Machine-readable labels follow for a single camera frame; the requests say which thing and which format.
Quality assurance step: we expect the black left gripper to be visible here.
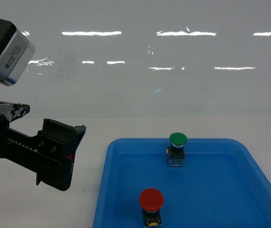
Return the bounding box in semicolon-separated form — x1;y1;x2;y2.
0;101;87;191

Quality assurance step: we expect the blue plastic tray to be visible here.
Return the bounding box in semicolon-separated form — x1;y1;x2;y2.
93;138;271;228

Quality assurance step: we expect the red mushroom push button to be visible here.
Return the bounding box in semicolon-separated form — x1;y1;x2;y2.
138;188;164;228

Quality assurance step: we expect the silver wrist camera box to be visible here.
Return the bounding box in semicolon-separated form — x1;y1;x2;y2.
0;30;36;86

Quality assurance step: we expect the green mushroom push button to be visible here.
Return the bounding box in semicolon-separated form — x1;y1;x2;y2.
166;133;188;167

